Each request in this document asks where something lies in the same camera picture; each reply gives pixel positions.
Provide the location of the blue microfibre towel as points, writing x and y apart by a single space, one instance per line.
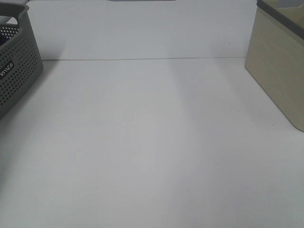
3 40

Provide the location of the beige plastic storage bin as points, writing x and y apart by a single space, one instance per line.
275 56

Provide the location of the grey perforated plastic basket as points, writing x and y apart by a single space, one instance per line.
20 60

